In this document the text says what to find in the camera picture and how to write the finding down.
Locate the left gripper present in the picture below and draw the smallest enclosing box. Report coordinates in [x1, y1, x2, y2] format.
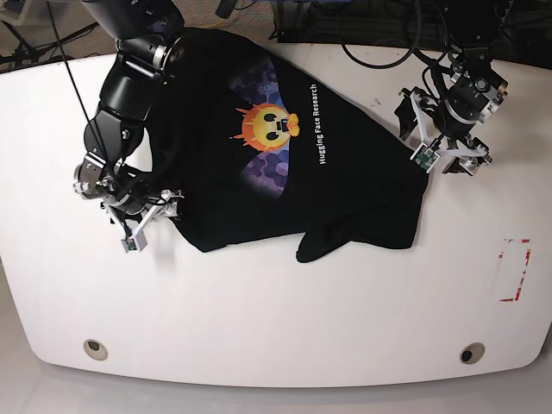
[394, 87, 492, 176]

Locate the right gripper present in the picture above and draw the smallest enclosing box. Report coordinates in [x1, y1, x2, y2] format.
[102, 190, 185, 242]

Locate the black graphic T-shirt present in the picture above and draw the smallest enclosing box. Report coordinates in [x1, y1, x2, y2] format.
[147, 28, 428, 263]

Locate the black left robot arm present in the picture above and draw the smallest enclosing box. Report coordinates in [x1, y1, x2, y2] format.
[395, 47, 508, 176]

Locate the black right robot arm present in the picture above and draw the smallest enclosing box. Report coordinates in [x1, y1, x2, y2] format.
[73, 1, 185, 252]

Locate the red tape rectangle marking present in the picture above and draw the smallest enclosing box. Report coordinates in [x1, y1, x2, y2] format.
[494, 238, 532, 303]

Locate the black tripod stand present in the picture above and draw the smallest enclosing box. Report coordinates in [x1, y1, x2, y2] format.
[1, 22, 103, 73]

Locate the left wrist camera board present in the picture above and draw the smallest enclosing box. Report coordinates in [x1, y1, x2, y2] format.
[411, 142, 441, 173]

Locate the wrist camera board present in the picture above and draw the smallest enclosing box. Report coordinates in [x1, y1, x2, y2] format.
[411, 142, 441, 173]
[122, 234, 147, 253]

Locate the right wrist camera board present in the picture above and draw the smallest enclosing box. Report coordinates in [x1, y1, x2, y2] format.
[122, 234, 147, 253]

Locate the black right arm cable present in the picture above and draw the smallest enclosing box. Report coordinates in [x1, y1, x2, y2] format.
[42, 0, 130, 182]

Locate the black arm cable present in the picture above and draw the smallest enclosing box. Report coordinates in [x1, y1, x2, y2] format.
[42, 0, 130, 182]
[340, 0, 462, 113]

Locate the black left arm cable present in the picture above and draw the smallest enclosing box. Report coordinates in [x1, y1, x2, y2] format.
[340, 0, 462, 113]

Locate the left table cable grommet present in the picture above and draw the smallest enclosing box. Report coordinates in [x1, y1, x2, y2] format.
[83, 339, 109, 361]

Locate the table cable grommet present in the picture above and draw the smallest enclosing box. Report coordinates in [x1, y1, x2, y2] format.
[460, 342, 486, 365]
[83, 339, 109, 361]

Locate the right table cable grommet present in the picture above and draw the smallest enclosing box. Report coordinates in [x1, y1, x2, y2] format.
[460, 342, 486, 365]

